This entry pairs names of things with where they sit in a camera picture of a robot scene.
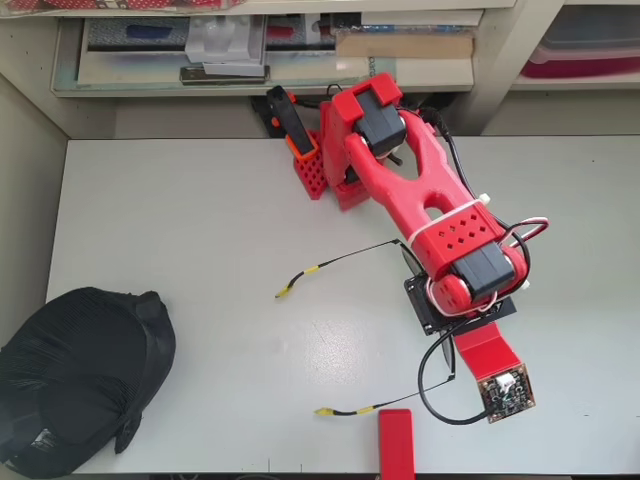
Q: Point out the white shelf unit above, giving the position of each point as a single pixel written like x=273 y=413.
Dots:
x=500 y=60

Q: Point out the red robot arm base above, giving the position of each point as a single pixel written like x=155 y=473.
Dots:
x=310 y=175

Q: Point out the pale green flat board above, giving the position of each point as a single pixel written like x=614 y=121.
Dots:
x=320 y=70

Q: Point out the red mount camera circuit board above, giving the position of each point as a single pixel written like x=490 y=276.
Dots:
x=487 y=352

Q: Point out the red rectangular block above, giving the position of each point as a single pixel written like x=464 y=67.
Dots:
x=397 y=440

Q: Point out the black orange table clamp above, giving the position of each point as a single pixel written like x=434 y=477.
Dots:
x=290 y=120

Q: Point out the red robot arm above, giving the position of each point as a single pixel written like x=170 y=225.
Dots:
x=450 y=235

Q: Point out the clear bag with pink boxes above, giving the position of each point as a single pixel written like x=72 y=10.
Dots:
x=75 y=4

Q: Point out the black flat pen box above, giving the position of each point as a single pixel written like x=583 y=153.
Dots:
x=310 y=42
x=105 y=35

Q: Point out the magenta plastic storage box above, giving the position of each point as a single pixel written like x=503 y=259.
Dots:
x=575 y=67

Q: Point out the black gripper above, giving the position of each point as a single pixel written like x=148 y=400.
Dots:
x=421 y=311

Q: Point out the brown cardboard strip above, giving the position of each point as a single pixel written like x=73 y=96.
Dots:
x=400 y=47

